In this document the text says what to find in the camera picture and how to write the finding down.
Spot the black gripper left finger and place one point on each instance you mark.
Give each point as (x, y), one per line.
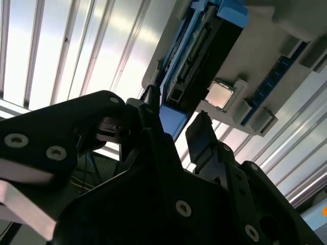
(51, 127)

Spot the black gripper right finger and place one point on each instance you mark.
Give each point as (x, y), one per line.
(200, 137)

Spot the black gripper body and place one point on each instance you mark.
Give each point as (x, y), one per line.
(153, 209)

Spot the hard disk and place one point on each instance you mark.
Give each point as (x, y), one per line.
(217, 51)

